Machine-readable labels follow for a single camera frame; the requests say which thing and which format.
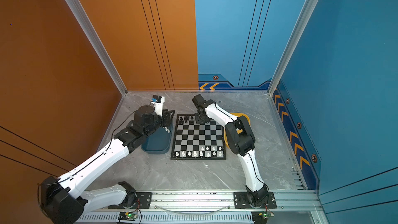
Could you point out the right green circuit board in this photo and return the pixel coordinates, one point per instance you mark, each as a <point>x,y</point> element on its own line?
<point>265,215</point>

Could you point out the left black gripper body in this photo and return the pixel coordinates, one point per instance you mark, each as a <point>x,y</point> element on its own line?
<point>166,121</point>

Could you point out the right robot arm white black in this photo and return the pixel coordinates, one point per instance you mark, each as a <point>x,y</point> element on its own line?
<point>241,140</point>

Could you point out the left green circuit board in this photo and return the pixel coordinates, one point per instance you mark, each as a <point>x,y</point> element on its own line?
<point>128,217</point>

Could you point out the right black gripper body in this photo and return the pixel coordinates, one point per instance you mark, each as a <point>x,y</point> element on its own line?
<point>199,120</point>

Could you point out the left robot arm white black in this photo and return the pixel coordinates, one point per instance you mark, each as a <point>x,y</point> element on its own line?
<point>65,198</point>

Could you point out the black and white chessboard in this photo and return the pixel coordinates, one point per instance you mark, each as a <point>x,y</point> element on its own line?
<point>193,141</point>

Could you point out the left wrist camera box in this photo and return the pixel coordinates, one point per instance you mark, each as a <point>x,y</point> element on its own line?
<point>157,101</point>

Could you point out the teal plastic tray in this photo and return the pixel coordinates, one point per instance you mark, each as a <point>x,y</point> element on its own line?
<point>159,142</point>

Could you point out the green circuit board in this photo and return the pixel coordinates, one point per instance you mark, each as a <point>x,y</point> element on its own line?
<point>128,217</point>
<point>265,215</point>

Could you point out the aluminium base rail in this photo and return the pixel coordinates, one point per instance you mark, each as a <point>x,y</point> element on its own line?
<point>226,200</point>

